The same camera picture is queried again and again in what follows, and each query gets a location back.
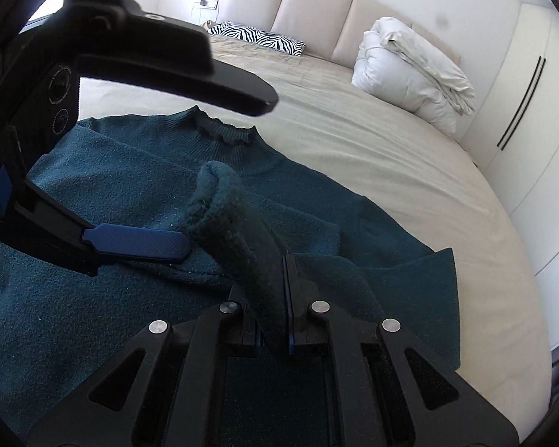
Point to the zebra print pillow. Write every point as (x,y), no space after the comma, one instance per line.
(256,37)

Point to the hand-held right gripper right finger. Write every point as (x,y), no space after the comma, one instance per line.
(296,298)

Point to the folded white duvet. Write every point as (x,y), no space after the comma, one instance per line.
(400,74)

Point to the dark teal knit sweater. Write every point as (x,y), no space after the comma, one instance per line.
(121,326)

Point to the bed with beige sheet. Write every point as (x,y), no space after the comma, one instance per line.
(354,149)

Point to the white wardrobe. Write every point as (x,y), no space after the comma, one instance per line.
(517,186)

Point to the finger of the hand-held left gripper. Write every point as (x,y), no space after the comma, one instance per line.
(135,242)
(177,63)

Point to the wall power outlet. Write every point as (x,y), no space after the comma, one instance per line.
(207,3)

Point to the beige padded headboard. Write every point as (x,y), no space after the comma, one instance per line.
(307,0)

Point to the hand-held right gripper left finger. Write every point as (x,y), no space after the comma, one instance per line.
(242,323)

